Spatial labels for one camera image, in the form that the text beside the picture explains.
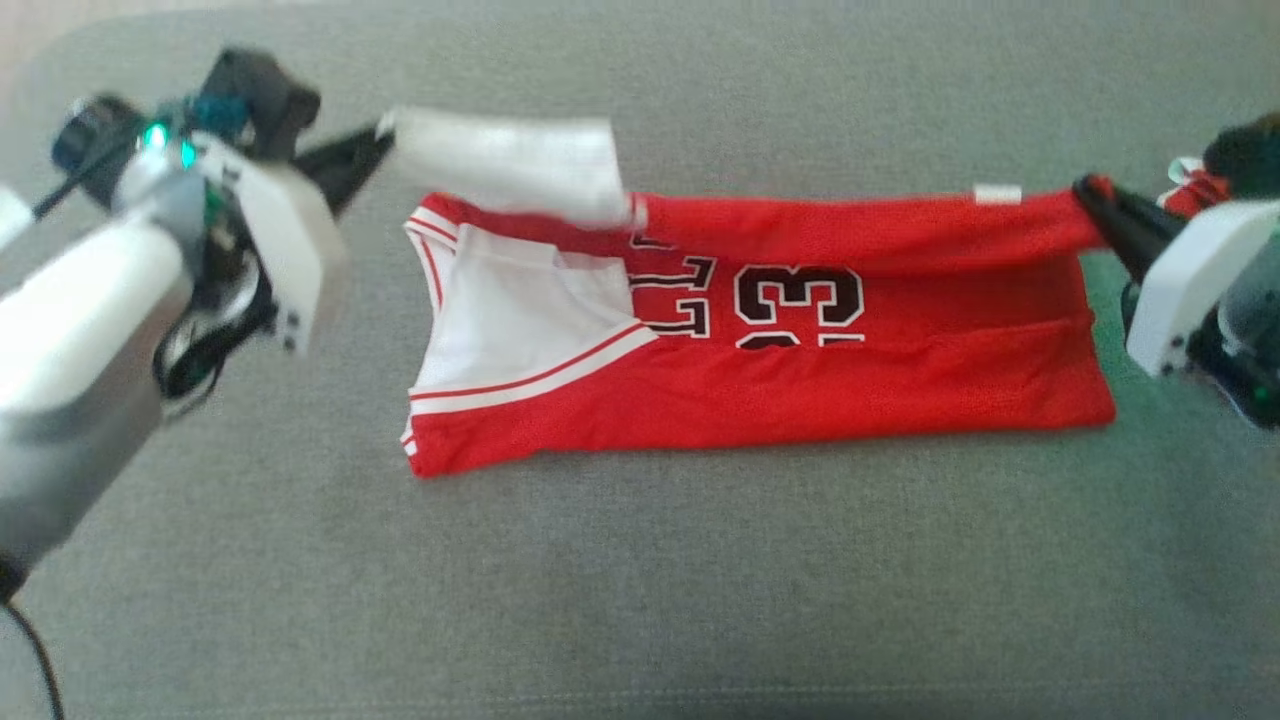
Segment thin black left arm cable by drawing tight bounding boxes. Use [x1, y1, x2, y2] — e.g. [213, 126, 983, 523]
[153, 265, 279, 401]

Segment large grey sofa seat cushion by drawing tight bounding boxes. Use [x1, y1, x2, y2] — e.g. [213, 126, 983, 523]
[0, 0, 1280, 720]

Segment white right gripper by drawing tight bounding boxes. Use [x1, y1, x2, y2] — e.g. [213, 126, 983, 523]
[1072, 173, 1280, 379]

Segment blue-plug left camera cable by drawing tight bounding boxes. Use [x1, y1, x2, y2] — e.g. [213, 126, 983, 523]
[30, 92, 251, 221]

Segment red shorts white trim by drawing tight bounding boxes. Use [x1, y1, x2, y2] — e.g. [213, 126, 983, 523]
[1165, 155, 1233, 219]

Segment red basketball jersey white sleeves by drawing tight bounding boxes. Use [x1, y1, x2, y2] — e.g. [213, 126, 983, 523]
[385, 105, 1118, 479]

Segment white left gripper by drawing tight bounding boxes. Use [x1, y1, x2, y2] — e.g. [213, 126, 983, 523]
[195, 125, 398, 356]

